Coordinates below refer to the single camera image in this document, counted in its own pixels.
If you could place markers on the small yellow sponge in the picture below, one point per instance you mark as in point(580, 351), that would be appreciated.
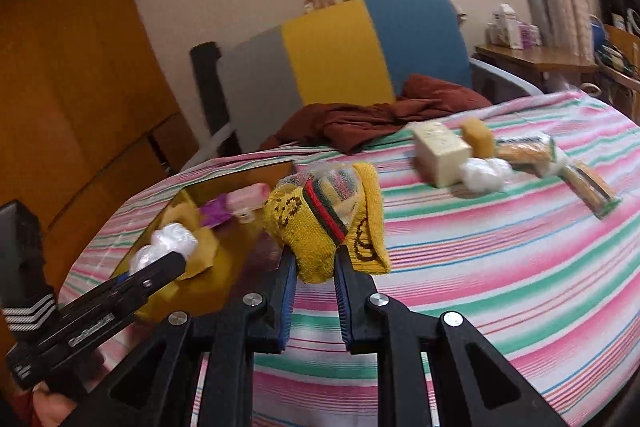
point(479, 137)

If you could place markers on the yellow knit sock bundle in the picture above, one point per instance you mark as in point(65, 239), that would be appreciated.
point(317, 211)

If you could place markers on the wooden wardrobe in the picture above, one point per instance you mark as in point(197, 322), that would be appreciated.
point(87, 117)

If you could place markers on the striped tablecloth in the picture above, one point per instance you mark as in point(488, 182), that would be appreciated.
point(551, 286)

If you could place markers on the black rolled mat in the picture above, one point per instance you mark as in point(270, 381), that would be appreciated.
point(204, 58)

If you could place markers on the grey yellow blue chair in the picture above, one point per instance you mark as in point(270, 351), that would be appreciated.
point(357, 52)

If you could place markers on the purple snack pouch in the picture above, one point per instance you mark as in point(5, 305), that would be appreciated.
point(215, 212)

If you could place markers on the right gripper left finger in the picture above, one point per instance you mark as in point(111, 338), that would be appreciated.
point(270, 324)

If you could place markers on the white carton on desk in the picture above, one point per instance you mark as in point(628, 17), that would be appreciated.
point(507, 27)

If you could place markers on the gold metal tray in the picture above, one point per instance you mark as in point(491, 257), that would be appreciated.
point(244, 249)

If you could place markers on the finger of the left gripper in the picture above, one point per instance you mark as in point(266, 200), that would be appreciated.
point(155, 271)

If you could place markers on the person right hand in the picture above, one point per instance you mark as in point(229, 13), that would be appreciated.
point(50, 409)

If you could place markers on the wooden desk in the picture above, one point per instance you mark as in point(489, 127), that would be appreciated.
point(550, 69)

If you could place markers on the dark red cloth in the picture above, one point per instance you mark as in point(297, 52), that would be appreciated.
point(349, 127)

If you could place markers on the white plastic bag ball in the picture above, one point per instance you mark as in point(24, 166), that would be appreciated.
point(172, 238)

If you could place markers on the cream cardboard box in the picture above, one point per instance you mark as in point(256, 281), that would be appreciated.
point(439, 153)

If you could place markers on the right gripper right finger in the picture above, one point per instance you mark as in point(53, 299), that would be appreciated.
point(361, 307)

